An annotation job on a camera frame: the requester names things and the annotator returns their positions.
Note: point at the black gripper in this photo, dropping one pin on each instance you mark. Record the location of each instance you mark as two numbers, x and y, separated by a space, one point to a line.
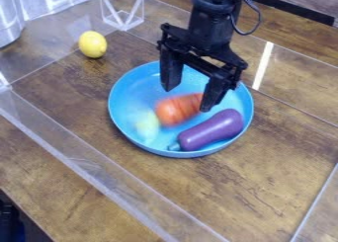
202 47

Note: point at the orange toy carrot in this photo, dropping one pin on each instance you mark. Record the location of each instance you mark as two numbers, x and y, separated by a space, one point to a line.
171 111

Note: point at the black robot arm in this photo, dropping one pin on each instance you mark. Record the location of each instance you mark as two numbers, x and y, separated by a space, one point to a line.
201 46

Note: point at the blue round tray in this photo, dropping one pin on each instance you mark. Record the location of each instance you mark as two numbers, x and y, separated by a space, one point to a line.
132 100

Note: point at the purple toy eggplant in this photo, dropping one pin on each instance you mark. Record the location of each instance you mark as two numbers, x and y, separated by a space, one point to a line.
225 125

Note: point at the yellow toy lemon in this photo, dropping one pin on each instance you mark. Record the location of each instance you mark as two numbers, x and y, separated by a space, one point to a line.
92 44

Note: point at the grey white curtain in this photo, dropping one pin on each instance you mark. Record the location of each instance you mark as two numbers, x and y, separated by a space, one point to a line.
17 12

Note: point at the clear acrylic corner bracket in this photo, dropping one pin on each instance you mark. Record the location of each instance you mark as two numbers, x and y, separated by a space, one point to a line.
119 19

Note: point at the clear acrylic enclosure wall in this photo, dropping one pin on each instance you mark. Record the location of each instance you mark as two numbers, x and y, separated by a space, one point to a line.
95 189

